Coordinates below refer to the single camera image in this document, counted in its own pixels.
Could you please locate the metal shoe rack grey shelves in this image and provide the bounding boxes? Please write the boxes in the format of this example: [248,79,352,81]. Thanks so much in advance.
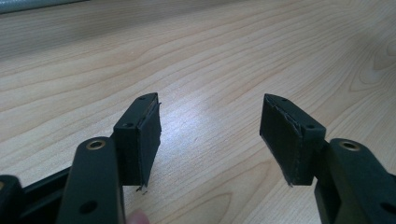
[0,0,92,15]

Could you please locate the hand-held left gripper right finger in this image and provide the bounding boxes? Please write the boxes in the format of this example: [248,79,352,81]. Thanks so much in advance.
[259,92,327,188]

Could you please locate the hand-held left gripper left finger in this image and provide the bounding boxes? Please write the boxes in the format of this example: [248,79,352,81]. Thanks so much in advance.
[112,91,163,191]

